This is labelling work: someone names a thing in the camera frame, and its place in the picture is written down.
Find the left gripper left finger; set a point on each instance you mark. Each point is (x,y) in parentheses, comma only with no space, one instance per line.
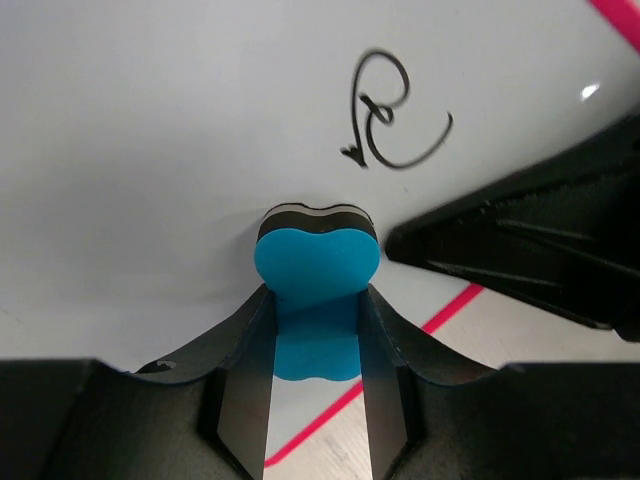
(200,412)

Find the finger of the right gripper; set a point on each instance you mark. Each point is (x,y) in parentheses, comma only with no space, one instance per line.
(562,235)

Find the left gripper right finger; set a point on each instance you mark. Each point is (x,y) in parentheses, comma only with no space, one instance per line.
(433,413)

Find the blue whiteboard eraser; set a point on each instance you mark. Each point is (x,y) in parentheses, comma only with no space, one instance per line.
(316,262)

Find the pink framed whiteboard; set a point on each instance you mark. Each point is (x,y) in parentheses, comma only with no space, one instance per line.
(142,143)

